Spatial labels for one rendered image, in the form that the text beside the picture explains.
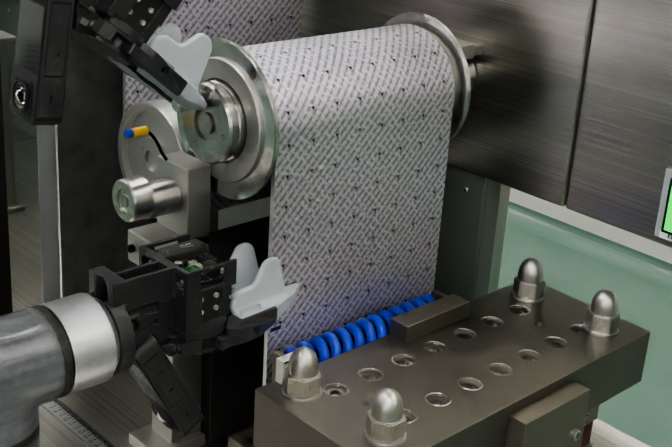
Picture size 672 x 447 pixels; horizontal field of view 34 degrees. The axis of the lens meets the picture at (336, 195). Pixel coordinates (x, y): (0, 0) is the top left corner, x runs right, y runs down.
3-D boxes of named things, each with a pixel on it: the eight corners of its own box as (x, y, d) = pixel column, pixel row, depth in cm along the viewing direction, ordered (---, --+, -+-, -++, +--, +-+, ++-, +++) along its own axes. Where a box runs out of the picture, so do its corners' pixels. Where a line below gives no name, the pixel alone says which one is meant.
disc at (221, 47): (177, 178, 106) (173, 27, 101) (181, 177, 106) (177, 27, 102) (275, 218, 96) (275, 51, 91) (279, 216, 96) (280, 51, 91)
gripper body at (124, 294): (245, 258, 92) (123, 296, 84) (242, 348, 95) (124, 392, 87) (192, 229, 97) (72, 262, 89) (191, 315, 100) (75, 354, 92)
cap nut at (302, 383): (273, 389, 97) (275, 345, 96) (303, 377, 100) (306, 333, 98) (299, 407, 95) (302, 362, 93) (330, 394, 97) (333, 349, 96)
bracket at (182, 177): (124, 444, 110) (122, 161, 100) (177, 423, 115) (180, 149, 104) (152, 468, 107) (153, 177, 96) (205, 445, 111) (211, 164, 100)
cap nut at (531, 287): (504, 294, 119) (508, 256, 117) (524, 285, 121) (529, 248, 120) (530, 306, 116) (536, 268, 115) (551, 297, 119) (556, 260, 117)
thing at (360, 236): (263, 361, 103) (271, 179, 97) (429, 296, 119) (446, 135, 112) (266, 363, 103) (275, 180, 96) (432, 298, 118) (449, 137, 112)
